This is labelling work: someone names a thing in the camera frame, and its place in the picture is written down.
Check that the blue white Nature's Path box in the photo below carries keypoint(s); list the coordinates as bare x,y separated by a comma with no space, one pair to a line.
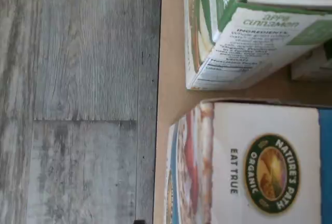
259,130

